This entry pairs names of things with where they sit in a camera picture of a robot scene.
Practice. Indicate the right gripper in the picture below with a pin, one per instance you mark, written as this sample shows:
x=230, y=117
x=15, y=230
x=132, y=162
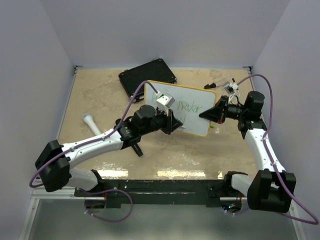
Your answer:
x=217, y=113

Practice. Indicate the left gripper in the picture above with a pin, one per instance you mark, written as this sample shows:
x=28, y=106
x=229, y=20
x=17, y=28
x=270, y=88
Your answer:
x=171, y=122

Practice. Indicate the orange framed whiteboard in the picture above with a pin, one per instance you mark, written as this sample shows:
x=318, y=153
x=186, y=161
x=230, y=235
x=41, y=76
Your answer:
x=189, y=103

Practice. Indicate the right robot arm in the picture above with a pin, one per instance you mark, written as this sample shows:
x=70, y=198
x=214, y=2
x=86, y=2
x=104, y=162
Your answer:
x=264, y=192

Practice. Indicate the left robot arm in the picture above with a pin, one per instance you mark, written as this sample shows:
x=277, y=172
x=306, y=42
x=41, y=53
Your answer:
x=57, y=163

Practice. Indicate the black whiteboard foot clip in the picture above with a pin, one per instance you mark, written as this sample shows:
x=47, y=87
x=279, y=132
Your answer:
x=210, y=86

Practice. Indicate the black microphone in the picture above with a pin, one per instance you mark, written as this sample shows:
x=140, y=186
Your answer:
x=137, y=150

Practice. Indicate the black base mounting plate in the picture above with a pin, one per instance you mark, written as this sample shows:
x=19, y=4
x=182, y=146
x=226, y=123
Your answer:
x=118, y=192

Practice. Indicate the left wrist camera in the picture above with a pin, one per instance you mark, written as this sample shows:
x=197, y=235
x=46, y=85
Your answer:
x=164, y=102

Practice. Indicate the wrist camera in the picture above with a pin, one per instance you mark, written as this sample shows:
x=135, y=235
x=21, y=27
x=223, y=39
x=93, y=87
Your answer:
x=164, y=102
x=230, y=87

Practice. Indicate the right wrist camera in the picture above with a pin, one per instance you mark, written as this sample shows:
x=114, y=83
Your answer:
x=230, y=87

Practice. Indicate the aluminium table frame rail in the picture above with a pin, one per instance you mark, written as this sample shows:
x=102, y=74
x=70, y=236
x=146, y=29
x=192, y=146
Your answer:
x=70, y=193

